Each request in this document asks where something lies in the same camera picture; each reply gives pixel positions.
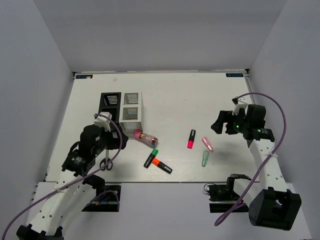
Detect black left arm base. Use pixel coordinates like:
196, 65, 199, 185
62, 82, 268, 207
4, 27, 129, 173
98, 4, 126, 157
82, 184, 122, 213

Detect orange capped black highlighter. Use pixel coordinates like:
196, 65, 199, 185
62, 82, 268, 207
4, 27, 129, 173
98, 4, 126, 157
152, 158, 173, 174

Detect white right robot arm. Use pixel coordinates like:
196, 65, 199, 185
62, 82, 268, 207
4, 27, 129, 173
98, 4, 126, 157
207, 104, 302, 231

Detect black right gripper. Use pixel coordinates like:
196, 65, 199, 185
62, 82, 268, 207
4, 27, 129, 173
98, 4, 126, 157
210, 109, 250, 135

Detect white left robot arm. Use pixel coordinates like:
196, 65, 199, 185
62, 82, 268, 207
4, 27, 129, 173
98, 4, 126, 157
16, 123, 128, 240

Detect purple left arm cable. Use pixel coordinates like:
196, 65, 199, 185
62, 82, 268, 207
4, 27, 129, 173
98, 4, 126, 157
0, 113, 124, 240

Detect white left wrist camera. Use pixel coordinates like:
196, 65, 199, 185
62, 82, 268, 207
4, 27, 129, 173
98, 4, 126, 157
93, 112, 112, 132

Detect blue label sticker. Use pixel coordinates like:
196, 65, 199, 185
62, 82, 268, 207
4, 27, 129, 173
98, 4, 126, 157
75, 74, 93, 79
225, 72, 244, 78

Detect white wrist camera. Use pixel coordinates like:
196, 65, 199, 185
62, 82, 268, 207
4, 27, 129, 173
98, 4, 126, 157
231, 97, 249, 116
93, 112, 112, 132

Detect black slatted organizer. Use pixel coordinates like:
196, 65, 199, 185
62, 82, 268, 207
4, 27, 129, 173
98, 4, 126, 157
98, 92, 122, 124

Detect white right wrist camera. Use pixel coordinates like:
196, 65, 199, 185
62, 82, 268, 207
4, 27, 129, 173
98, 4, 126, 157
231, 97, 249, 116

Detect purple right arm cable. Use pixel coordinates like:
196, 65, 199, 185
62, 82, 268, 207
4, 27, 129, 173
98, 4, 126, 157
214, 92, 287, 227

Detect white slatted organizer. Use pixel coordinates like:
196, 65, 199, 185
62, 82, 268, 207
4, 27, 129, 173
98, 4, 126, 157
118, 92, 144, 135

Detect green capped black highlighter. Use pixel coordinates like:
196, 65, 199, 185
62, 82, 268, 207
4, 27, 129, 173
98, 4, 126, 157
143, 148, 159, 169

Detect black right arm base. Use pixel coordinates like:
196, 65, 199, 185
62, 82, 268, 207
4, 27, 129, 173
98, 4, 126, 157
203, 182, 240, 213

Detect blue label sticker right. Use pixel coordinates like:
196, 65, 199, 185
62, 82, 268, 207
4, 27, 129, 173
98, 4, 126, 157
225, 72, 244, 78

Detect blue label sticker left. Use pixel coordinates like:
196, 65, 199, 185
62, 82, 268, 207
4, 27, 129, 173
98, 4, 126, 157
75, 74, 93, 79

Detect pink capped black highlighter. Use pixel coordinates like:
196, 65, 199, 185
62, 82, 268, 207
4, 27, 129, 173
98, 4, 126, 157
187, 129, 196, 149

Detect pink translucent tube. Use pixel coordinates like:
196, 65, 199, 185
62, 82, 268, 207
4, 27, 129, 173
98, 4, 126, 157
201, 137, 214, 153

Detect pink capped clear tube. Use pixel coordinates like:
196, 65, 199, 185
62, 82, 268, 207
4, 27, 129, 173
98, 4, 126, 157
133, 129, 158, 148

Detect black handled scissors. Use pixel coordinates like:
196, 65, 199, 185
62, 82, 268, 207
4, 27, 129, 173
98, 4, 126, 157
99, 149, 113, 171

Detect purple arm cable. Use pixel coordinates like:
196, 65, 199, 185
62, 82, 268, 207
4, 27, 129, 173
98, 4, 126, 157
0, 113, 124, 240
214, 92, 287, 227

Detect green translucent tube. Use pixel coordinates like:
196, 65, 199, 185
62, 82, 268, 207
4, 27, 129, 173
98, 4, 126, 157
201, 149, 210, 167

